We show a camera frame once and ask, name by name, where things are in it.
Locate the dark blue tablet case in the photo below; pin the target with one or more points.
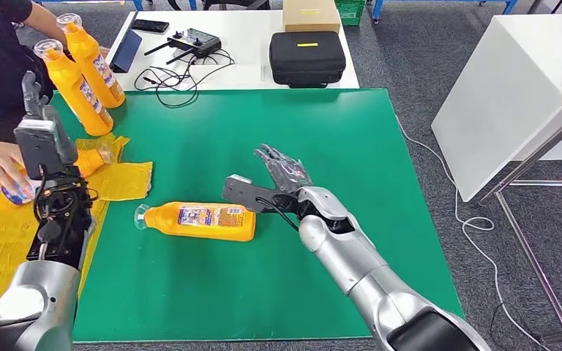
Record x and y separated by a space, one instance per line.
126 52

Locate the person's left hand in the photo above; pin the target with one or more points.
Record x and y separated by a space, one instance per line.
104 51

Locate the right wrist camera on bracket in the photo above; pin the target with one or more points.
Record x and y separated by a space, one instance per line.
244 194

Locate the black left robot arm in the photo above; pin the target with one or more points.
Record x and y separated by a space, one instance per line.
53 271

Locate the black office chair base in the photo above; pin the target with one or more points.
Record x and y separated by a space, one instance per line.
232 4

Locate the black carrying case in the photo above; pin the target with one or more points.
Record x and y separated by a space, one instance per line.
307 62

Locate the large white table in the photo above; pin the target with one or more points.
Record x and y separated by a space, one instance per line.
504 97

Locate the yellow taped cardboard sheet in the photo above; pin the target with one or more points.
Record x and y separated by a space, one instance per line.
0 242

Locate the green plastic crate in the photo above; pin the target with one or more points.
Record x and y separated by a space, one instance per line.
350 12

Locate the green table mat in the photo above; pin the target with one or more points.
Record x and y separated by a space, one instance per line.
286 145

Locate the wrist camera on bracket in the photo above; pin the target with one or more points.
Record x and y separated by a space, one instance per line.
36 148
244 194

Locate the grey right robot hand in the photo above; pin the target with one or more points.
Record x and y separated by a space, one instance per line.
288 174

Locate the brown cardboard box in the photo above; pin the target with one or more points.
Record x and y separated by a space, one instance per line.
311 16

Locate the blue metal frame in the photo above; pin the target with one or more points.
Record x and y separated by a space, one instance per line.
136 5
376 10

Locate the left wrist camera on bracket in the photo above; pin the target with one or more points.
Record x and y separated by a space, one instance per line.
36 148

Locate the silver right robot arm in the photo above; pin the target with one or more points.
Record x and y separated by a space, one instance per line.
358 271

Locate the black remote controller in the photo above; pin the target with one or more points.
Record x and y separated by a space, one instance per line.
196 42

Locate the orange detergent bottle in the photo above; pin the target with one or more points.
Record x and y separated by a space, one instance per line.
77 94
89 160
96 70
164 224

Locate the black smartphone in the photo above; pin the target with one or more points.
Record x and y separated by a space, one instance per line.
149 26

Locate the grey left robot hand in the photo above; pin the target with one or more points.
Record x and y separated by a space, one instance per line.
63 140

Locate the steel stand frame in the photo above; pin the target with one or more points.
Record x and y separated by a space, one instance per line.
528 159

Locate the person's left forearm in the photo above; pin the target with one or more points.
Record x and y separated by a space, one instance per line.
46 22

